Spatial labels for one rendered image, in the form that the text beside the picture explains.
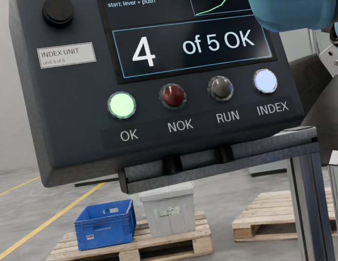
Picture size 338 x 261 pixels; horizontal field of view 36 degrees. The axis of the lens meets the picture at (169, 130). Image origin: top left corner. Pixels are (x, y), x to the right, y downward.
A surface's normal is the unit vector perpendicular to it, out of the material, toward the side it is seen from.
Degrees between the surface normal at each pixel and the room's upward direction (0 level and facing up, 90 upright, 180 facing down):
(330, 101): 52
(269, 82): 80
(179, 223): 95
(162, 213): 95
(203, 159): 90
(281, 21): 157
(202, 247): 90
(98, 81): 75
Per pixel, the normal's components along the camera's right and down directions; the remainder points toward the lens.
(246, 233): -0.38, 0.11
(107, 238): 0.00, 0.06
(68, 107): 0.29, -0.26
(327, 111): -0.40, -0.51
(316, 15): -0.02, 0.96
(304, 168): 0.34, 0.00
